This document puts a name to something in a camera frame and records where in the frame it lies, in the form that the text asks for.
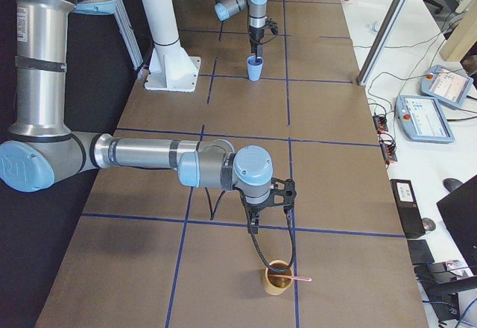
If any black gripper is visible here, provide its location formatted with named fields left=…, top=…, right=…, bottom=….
left=248, top=27, right=265, bottom=59
left=241, top=195, right=267, bottom=235

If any blue ribbed paper cup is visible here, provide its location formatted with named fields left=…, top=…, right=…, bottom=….
left=247, top=55, right=264, bottom=81

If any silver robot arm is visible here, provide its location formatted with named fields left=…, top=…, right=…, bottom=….
left=1, top=0, right=149, bottom=249
left=214, top=0, right=268, bottom=58

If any white paper cup on side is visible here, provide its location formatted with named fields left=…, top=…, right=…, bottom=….
left=369, top=21, right=381, bottom=33

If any pink chopstick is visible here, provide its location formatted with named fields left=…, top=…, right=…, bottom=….
left=268, top=274, right=312, bottom=282

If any white mounting pillar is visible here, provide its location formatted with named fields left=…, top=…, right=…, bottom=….
left=142, top=0, right=201, bottom=92

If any brown paper table cover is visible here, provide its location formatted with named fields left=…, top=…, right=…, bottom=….
left=37, top=0, right=428, bottom=327

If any orange black adapter far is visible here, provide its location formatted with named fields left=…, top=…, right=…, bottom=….
left=372, top=114, right=388, bottom=133

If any orange black adapter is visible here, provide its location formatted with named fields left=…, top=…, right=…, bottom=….
left=372, top=114, right=388, bottom=133
left=379, top=139, right=397, bottom=165

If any orange black adapter near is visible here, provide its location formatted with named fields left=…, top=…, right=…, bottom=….
left=379, top=139, right=397, bottom=165

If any black power box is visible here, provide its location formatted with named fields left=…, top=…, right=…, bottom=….
left=390, top=179, right=426, bottom=239

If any near teach pendant tablet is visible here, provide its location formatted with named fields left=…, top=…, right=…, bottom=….
left=395, top=95, right=455, bottom=144

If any teach pendant tablet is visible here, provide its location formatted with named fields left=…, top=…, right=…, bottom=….
left=420, top=65, right=473, bottom=109
left=395, top=95, right=455, bottom=144

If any far teach pendant tablet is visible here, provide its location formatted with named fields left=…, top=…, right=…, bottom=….
left=420, top=65, right=473, bottom=109

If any black computer mouse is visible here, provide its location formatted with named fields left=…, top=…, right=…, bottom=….
left=443, top=178, right=463, bottom=192

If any black monitor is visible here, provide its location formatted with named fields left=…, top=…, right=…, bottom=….
left=437, top=176, right=476, bottom=274

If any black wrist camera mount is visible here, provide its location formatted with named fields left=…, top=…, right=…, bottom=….
left=268, top=177, right=297, bottom=210
left=265, top=18, right=279, bottom=36

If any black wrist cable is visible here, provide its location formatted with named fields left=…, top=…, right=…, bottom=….
left=206, top=189, right=295, bottom=274

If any aluminium frame post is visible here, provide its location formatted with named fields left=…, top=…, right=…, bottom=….
left=356, top=0, right=408, bottom=86

